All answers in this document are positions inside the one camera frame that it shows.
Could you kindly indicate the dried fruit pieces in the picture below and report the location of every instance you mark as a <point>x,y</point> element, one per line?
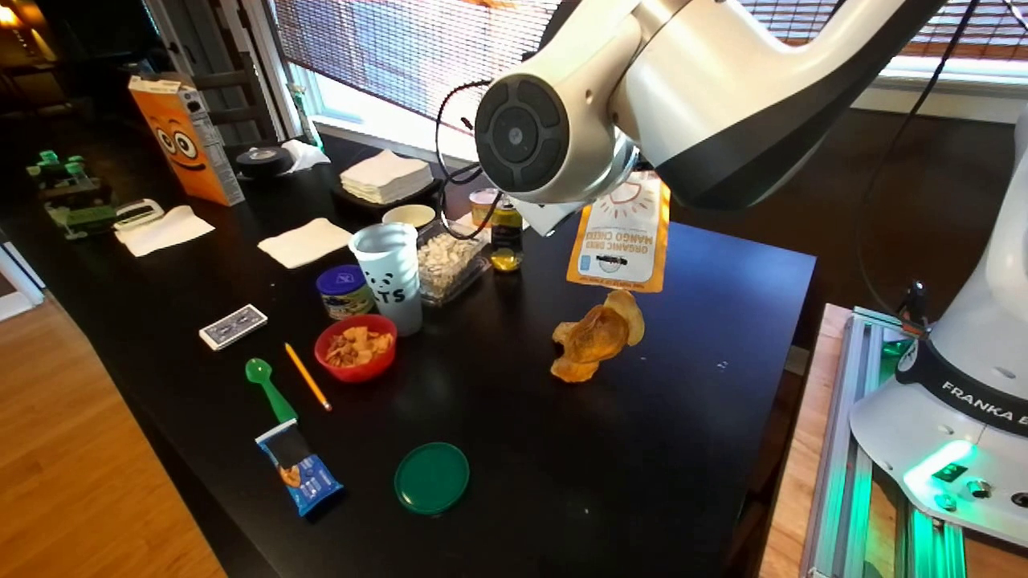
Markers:
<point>596,342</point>

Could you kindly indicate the white orange snack packet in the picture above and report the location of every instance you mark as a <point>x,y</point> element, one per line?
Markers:
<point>622,241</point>

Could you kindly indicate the white plastic cup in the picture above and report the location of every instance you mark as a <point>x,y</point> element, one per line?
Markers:
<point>389,285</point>

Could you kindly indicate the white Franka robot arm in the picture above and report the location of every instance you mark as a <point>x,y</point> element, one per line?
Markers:
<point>726,83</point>

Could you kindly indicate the dark bottle with yellow liquid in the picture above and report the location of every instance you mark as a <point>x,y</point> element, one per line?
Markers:
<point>505,241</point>

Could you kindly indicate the clear plastic food container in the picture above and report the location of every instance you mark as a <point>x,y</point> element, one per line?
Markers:
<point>451,266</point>

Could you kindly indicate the small white bowl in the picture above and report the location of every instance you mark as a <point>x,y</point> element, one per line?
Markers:
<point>412,213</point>

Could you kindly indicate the red bowl with snacks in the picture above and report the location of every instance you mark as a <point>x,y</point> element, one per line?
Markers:
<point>356,351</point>

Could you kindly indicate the stack of white napkins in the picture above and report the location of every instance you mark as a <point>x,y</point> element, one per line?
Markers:
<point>387,179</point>

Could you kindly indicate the small jar with blue lid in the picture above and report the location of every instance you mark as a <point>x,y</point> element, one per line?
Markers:
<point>343,292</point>

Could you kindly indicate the green round lid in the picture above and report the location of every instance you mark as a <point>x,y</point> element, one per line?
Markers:
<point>432,481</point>

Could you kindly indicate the yellow pencil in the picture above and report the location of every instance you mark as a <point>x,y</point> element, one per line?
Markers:
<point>307,378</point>

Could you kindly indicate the white cloth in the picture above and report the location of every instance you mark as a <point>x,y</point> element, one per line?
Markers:
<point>310,156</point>

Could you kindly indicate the window blinds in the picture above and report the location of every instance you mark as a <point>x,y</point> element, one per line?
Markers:
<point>406,53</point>

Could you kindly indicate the green plastic spoon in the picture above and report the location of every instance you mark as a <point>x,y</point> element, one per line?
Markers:
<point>269,390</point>

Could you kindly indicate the blue snack bar wrapper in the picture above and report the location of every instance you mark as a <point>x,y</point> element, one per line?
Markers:
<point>302,469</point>

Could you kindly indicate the black round object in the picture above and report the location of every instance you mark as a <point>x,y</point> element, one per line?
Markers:
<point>263,161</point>

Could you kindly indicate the small white card box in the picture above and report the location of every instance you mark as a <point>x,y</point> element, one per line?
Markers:
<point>233,327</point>

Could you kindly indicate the orange cereal box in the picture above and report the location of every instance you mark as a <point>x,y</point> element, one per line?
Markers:
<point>180,146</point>

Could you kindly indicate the grey step ladder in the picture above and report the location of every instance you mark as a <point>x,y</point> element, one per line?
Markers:
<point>225,65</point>

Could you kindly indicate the red black clamp knob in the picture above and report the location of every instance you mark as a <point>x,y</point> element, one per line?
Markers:
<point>913,310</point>

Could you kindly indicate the green and white stapler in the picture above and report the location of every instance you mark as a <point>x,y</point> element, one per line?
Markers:
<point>91,216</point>

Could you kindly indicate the green toy figures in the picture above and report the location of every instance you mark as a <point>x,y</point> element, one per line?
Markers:
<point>65,179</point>

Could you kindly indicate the white framed board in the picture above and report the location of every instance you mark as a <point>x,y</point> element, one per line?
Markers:
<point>19,285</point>

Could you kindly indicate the glowing lamp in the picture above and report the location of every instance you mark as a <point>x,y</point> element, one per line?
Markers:
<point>13,19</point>

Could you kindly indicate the aluminium profile frame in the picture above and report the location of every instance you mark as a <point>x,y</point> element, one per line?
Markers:
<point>845,482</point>

